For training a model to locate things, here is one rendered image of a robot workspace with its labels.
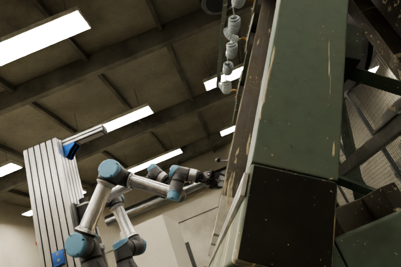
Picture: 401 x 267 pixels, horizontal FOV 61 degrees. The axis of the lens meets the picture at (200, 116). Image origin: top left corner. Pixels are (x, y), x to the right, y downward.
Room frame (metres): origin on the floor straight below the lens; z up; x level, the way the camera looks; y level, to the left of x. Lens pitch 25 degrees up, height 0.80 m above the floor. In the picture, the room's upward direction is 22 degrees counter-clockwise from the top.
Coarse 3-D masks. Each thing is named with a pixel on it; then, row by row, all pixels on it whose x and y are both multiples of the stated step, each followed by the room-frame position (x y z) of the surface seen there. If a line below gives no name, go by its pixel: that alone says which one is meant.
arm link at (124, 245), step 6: (120, 240) 2.39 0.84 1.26; (126, 240) 2.41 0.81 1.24; (114, 246) 2.38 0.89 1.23; (120, 246) 2.37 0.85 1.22; (126, 246) 2.40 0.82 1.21; (132, 246) 2.45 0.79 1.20; (114, 252) 2.39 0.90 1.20; (120, 252) 2.38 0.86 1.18; (126, 252) 2.39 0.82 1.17; (132, 252) 2.46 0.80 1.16; (120, 258) 2.38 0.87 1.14
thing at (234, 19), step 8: (224, 0) 1.32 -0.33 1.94; (232, 0) 1.24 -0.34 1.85; (240, 0) 1.22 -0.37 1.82; (224, 8) 1.37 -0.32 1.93; (224, 16) 1.43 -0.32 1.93; (232, 16) 1.37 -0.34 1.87; (232, 24) 1.40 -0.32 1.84; (232, 32) 1.45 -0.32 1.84; (232, 48) 1.57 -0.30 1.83; (232, 56) 1.63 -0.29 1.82; (224, 64) 1.79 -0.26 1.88; (232, 64) 1.78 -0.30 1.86; (224, 72) 1.82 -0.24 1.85; (224, 80) 1.98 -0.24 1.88
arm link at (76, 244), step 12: (108, 168) 1.75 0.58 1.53; (120, 168) 1.79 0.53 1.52; (108, 180) 1.77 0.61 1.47; (120, 180) 1.87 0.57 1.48; (96, 192) 1.77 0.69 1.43; (108, 192) 1.80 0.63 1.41; (96, 204) 1.77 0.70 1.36; (84, 216) 1.77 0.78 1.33; (96, 216) 1.79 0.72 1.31; (84, 228) 1.76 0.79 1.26; (72, 240) 1.73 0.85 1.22; (84, 240) 1.74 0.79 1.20; (72, 252) 1.74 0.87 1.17; (84, 252) 1.77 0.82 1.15
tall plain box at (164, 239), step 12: (144, 228) 4.44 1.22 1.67; (156, 228) 4.44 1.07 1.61; (168, 228) 4.55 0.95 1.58; (156, 240) 4.44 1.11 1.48; (168, 240) 4.44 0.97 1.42; (180, 240) 5.08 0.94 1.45; (144, 252) 4.44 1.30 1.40; (156, 252) 4.44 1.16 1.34; (168, 252) 4.44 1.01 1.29; (180, 252) 4.82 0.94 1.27; (144, 264) 4.44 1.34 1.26; (156, 264) 4.44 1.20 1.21; (168, 264) 4.44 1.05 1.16; (180, 264) 4.59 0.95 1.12
